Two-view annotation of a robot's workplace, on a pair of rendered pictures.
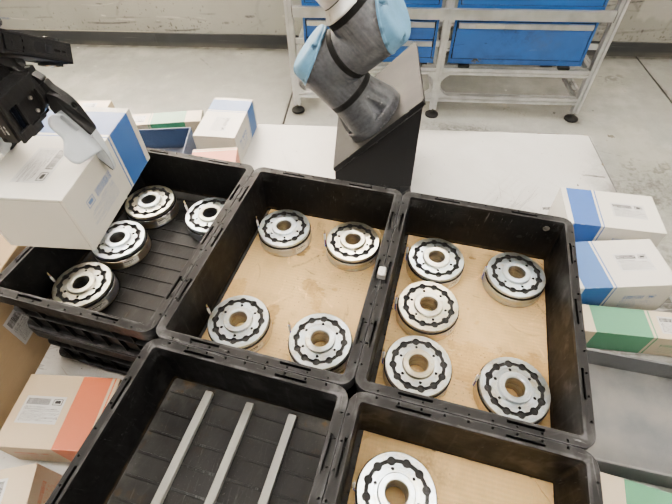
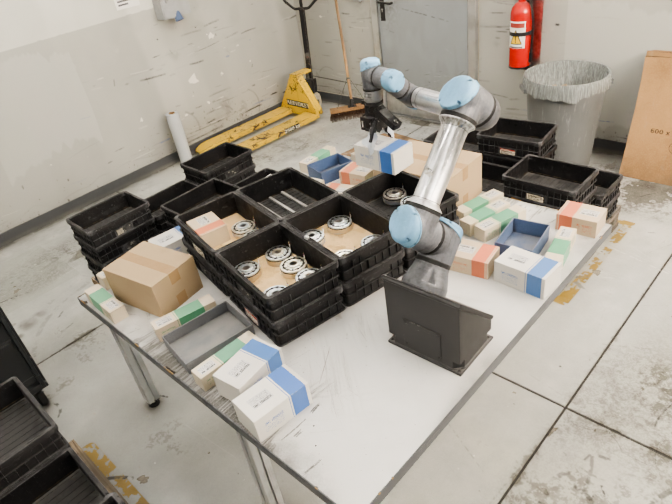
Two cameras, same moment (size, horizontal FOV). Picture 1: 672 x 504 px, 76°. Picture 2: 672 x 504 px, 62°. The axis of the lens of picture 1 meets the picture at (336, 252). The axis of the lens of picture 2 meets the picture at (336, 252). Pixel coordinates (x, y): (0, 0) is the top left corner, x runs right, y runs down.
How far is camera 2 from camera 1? 2.20 m
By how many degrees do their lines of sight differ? 86
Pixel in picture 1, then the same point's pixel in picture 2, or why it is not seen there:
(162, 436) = not seen: hidden behind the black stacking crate
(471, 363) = (266, 272)
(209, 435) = not seen: hidden behind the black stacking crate
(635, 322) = (224, 354)
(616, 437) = (211, 331)
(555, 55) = not seen: outside the picture
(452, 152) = (417, 394)
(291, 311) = (335, 240)
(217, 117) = (528, 258)
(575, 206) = (289, 376)
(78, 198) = (358, 150)
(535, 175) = (348, 427)
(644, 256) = (236, 376)
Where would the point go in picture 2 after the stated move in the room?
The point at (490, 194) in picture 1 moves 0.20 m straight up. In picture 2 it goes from (356, 385) to (348, 339)
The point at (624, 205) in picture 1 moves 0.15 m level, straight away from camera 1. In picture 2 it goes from (264, 400) to (268, 442)
